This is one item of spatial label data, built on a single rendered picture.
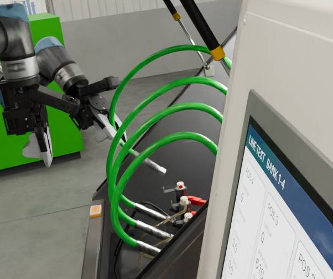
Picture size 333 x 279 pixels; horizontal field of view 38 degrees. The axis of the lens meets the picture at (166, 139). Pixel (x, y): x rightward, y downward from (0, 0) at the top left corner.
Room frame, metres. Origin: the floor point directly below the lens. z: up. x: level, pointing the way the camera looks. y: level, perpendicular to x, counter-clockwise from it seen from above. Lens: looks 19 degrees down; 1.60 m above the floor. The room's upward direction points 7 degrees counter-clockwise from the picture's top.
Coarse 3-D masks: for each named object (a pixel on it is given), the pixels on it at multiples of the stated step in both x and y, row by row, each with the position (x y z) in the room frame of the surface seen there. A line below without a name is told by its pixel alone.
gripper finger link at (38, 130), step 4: (40, 120) 1.03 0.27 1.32; (36, 124) 1.01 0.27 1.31; (40, 124) 1.01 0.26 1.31; (36, 128) 1.02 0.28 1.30; (40, 128) 1.01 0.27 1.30; (36, 132) 1.01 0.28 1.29; (40, 132) 1.01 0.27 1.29; (36, 136) 1.01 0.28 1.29; (40, 136) 1.01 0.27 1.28; (40, 140) 1.01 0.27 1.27; (44, 140) 1.02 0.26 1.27; (40, 144) 1.02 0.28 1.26; (44, 144) 1.02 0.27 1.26; (40, 148) 1.02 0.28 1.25; (44, 148) 1.02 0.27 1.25
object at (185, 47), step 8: (168, 48) 1.14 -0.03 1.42; (176, 48) 1.13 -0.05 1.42; (184, 48) 1.12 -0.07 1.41; (192, 48) 1.12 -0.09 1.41; (200, 48) 1.11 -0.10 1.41; (152, 56) 1.15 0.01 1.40; (160, 56) 1.15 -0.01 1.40; (144, 64) 1.16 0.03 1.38; (136, 72) 1.17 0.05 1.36; (128, 80) 1.18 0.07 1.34; (120, 88) 1.18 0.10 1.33; (112, 104) 1.19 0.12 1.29; (112, 112) 1.20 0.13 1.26; (112, 120) 1.20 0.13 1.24; (120, 144) 1.19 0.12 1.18; (128, 152) 1.19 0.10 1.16
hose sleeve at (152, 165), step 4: (136, 152) 1.18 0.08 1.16; (132, 156) 1.18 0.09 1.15; (136, 156) 1.18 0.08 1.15; (144, 160) 1.17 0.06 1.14; (148, 160) 1.17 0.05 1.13; (148, 164) 1.17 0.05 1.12; (152, 164) 1.16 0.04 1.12; (156, 164) 1.17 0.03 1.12; (152, 168) 1.16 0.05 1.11; (156, 168) 1.16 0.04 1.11
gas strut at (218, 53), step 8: (184, 0) 0.74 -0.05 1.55; (192, 0) 0.74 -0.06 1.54; (184, 8) 0.75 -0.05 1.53; (192, 8) 0.74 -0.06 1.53; (192, 16) 0.74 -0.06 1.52; (200, 16) 0.74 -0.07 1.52; (200, 24) 0.74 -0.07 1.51; (200, 32) 0.74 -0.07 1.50; (208, 32) 0.74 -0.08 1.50; (208, 40) 0.74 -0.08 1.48; (216, 40) 0.75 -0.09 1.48; (208, 48) 0.75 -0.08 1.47; (216, 48) 0.74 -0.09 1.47; (216, 56) 0.74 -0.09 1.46; (224, 56) 0.75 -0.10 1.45; (224, 64) 0.75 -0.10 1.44
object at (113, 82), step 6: (108, 78) 1.22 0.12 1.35; (114, 78) 1.23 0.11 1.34; (90, 84) 1.25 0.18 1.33; (96, 84) 1.23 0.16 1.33; (102, 84) 1.22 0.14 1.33; (108, 84) 1.21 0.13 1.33; (114, 84) 1.22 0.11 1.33; (84, 90) 1.25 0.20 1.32; (90, 90) 1.24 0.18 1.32; (96, 90) 1.23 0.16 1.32; (102, 90) 1.23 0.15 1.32; (108, 90) 1.24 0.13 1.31
